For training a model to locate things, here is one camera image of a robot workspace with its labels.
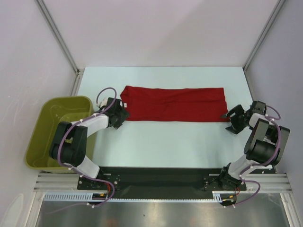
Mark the white slotted cable duct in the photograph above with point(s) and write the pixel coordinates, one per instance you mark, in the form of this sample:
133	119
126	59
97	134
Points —
101	196

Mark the right aluminium corner post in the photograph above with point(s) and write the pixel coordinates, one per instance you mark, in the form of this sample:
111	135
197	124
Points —
265	31

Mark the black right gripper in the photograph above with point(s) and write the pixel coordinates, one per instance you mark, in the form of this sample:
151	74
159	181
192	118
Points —
239	118

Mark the left aluminium corner post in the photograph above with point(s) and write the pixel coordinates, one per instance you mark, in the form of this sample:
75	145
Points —
78	73

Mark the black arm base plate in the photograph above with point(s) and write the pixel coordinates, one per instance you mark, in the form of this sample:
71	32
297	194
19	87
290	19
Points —
166	182

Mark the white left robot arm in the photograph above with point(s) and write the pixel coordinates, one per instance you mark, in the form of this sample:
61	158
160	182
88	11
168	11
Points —
70	140

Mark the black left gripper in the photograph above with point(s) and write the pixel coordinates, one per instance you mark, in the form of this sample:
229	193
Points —
123	115

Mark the aluminium corner post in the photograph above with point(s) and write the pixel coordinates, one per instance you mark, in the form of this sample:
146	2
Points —
78	73
265	31

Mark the olive green plastic basket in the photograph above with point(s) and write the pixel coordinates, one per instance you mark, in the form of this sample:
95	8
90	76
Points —
54	111

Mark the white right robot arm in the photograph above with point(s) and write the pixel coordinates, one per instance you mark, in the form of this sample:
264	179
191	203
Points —
265	145

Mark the aluminium front frame rail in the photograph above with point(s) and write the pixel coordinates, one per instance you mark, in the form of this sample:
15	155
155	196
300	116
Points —
270	183

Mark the red t shirt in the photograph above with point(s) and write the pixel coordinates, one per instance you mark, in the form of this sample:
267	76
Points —
175	105

